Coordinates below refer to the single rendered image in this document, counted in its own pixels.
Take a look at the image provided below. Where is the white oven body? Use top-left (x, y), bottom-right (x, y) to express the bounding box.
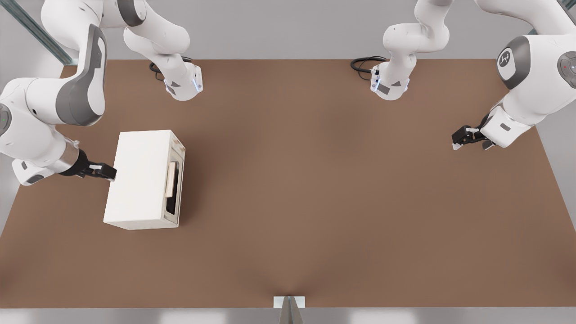
top-left (103, 130), bottom-right (186, 230)

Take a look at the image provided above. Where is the white oven door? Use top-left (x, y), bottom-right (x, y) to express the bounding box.
top-left (162, 133), bottom-right (186, 227)

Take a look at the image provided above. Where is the pale oven door handle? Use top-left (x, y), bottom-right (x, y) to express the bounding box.
top-left (164, 162), bottom-right (177, 199)

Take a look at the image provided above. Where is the black cable loop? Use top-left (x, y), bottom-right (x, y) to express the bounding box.
top-left (149, 57), bottom-right (194, 82)
top-left (350, 56), bottom-right (389, 82)

